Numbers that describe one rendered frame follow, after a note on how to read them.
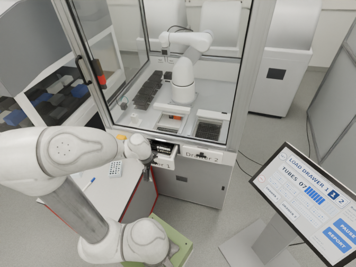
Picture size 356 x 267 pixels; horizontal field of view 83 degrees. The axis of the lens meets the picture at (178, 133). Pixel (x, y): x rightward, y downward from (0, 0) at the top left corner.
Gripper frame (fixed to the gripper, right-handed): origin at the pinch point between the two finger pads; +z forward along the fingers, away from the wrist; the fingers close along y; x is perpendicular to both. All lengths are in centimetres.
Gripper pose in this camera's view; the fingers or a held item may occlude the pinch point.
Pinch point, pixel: (153, 170)
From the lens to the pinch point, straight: 137.1
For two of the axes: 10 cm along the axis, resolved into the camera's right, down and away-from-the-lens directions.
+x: -9.6, -1.7, 2.3
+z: 1.1, 5.4, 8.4
